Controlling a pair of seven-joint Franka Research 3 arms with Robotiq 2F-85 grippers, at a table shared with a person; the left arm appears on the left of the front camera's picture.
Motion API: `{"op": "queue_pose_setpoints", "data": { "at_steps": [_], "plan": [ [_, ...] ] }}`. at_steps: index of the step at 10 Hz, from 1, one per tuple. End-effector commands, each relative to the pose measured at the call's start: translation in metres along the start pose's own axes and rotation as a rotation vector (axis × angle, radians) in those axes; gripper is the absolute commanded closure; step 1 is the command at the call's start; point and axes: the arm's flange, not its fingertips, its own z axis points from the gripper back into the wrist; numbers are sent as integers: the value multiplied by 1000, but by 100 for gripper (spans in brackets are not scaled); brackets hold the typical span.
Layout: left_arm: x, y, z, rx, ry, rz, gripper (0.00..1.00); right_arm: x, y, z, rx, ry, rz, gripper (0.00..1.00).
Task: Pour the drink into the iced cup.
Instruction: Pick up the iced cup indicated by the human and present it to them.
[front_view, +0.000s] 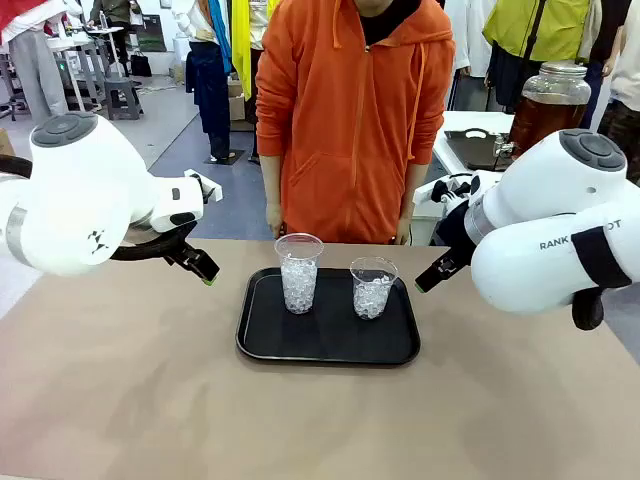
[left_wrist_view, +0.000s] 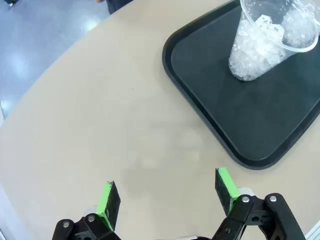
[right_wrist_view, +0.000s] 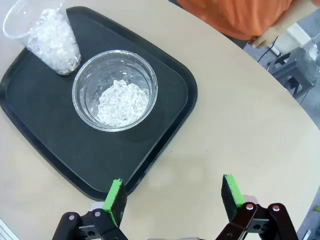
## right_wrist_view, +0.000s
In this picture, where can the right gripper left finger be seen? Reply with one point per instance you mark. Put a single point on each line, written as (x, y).
(113, 200)

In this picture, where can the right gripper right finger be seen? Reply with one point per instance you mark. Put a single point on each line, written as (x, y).
(232, 195)

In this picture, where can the wide glass jar with ice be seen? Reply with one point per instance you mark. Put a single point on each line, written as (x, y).
(120, 105)

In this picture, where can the clear plastic cup with ice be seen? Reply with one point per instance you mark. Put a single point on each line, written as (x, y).
(55, 45)

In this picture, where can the person's left hand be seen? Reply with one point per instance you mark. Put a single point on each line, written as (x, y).
(267, 37)

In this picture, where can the black plastic serving tray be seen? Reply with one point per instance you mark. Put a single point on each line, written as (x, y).
(50, 120)

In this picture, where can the black stool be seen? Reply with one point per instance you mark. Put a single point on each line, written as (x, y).
(287, 72)

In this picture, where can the clear plastic container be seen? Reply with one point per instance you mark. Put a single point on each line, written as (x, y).
(308, 62)

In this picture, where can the white rectangular box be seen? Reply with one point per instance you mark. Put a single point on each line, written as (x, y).
(297, 35)

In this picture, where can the person in orange hoodie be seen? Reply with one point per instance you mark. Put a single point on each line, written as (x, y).
(237, 15)

